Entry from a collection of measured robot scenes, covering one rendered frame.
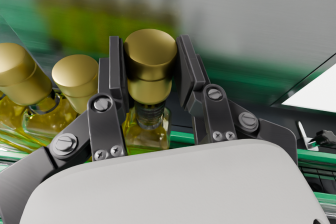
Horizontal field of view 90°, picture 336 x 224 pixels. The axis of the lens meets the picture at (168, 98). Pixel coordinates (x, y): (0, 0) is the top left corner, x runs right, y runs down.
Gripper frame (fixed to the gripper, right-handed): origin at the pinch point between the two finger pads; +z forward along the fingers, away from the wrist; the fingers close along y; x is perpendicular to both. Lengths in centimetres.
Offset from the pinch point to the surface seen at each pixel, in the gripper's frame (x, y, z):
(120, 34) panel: -8.0, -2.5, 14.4
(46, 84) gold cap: -5.7, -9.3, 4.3
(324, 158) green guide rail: -22.4, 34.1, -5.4
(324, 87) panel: -12.5, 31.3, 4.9
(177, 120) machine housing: -39.8, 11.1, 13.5
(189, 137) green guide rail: -21.9, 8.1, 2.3
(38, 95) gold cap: -5.8, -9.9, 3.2
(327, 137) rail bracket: -17.4, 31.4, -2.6
